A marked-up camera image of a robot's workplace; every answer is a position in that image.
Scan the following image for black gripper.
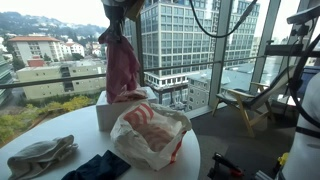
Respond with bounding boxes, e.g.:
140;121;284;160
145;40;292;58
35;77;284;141
103;3;127;34

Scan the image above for magenta shirt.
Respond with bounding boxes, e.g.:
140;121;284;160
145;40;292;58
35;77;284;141
98;26;141;104

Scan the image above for light pink shirt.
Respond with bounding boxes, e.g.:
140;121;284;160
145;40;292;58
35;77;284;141
113;88;149;104

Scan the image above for white red striped plastic bag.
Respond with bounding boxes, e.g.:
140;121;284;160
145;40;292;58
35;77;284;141
109;99;193;172

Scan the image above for navy blue shirt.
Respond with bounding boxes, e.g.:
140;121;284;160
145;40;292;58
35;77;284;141
61;149;132;180

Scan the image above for grey window mullion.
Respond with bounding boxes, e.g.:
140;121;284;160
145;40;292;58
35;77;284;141
133;16;147;88
249;0;283;94
208;0;234;108

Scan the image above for grey window railing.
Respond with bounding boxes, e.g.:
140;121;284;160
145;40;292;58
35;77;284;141
0;54;268;89

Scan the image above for white rectangular box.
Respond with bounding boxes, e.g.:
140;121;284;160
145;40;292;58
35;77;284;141
95;87;158;132

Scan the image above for wooden sling chair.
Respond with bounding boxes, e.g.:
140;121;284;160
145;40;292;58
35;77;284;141
211;63;304;138

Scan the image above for grey shirt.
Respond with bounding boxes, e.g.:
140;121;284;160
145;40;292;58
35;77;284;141
7;134;79;180

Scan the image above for black red tool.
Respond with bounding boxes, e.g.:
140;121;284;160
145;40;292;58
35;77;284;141
207;152;245;180

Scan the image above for small yellow object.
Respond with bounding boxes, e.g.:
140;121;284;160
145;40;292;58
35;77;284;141
277;152;290;167

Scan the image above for thin black camera cable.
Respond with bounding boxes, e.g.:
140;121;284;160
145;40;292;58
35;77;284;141
188;0;259;39

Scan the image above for black horizontal mount bar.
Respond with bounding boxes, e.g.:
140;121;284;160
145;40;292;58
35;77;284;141
264;43;320;58

